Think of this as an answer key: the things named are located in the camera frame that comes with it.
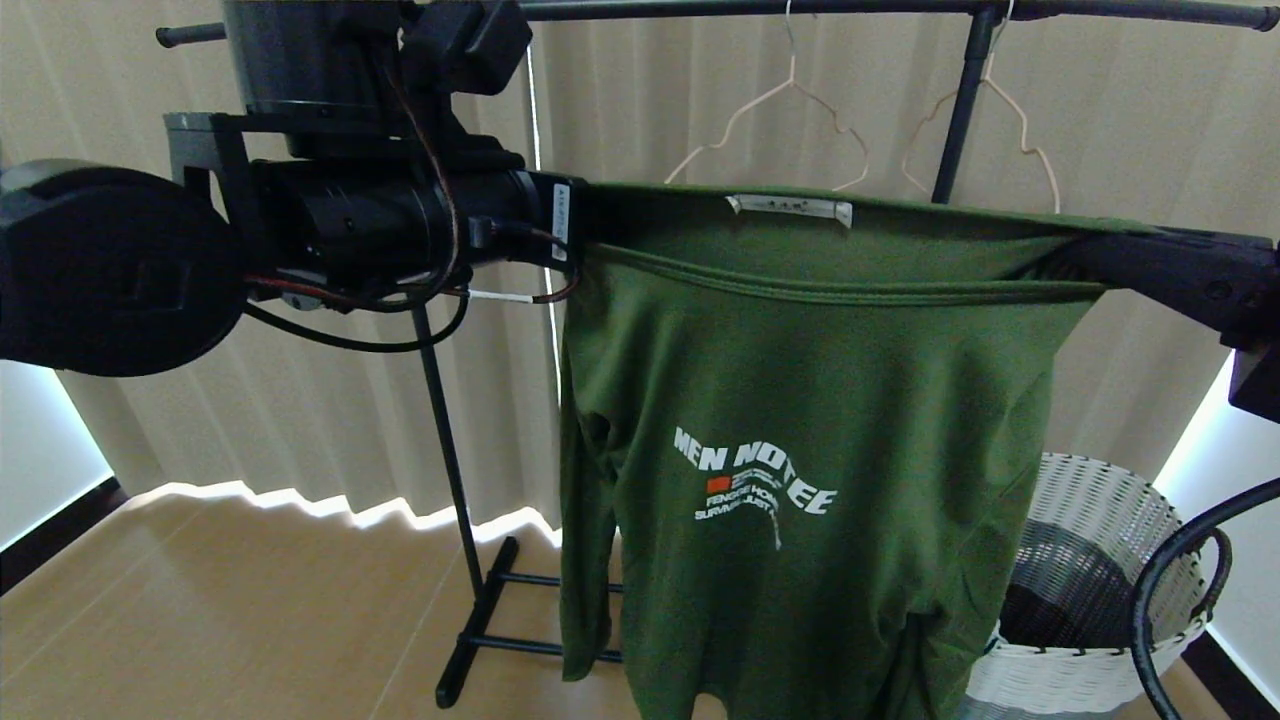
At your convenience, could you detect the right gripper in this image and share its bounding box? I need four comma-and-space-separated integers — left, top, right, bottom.
1040, 228, 1280, 424

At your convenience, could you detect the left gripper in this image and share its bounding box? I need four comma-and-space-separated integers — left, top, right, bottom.
250, 150, 587, 291

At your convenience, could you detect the pink clothes hanger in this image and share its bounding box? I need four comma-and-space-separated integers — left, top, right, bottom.
900, 20, 1061, 217
663, 0, 871, 194

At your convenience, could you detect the green long-sleeved shirt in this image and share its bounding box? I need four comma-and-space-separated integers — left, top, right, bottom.
558, 182, 1151, 720

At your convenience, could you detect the white laundry basket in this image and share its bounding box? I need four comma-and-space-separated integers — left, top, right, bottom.
965, 452, 1234, 717

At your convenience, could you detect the black clothes rack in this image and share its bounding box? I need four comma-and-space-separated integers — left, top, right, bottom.
155, 0, 1280, 711

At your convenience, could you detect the beige curtain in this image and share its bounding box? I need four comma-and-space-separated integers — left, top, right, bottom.
0, 0, 1280, 549

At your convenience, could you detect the black cable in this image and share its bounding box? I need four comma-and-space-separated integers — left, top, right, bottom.
1130, 476, 1280, 720
243, 285, 473, 355

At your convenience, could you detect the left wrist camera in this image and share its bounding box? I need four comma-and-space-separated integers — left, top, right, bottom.
400, 0, 534, 97

